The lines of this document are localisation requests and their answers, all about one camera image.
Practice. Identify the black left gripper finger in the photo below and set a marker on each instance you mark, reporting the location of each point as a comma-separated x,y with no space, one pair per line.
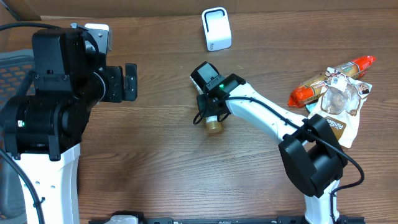
130,90
130,72

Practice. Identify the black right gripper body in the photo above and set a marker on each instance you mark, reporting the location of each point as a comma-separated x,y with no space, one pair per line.
209,109

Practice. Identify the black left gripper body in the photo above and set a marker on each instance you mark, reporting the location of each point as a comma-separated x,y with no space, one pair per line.
115,86

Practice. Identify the white shampoo tube gold cap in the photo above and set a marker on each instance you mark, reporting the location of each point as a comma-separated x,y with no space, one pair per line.
211,123

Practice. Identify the orange spaghetti package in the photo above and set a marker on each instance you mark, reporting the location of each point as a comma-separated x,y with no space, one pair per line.
310,90

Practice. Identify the beige cookie pouch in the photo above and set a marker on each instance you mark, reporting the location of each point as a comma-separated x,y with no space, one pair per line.
340,104

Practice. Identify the teal wipes packet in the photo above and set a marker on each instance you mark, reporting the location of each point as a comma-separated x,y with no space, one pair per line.
310,107

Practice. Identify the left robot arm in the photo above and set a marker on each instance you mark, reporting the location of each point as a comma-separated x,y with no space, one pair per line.
44,122

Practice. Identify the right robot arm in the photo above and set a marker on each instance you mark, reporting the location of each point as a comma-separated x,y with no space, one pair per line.
311,155

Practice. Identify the white barcode scanner stand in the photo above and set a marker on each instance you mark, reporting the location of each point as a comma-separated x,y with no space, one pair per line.
216,28

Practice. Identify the grey plastic shopping basket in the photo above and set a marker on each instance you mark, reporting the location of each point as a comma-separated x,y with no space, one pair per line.
14,67

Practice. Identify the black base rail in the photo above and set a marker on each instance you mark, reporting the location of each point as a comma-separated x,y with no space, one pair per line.
138,217

